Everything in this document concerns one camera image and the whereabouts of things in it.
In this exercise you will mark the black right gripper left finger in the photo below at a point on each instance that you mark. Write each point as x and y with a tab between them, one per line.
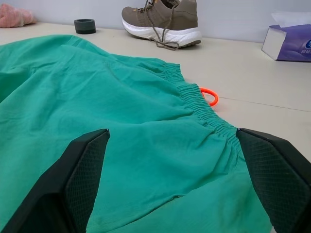
60	184

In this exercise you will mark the pink cloth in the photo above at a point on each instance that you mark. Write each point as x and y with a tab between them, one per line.
14	17

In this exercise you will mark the orange plastic object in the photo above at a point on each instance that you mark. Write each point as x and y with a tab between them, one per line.
215	99

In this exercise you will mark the black tape roll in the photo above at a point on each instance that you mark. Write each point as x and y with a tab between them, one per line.
83	28

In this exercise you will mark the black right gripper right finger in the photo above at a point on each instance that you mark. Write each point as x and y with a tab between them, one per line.
279	174

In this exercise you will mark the purple tissue box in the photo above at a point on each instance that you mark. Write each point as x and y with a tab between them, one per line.
291	46

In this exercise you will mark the brown sneaker with white sole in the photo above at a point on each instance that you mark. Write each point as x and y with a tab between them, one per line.
184	17

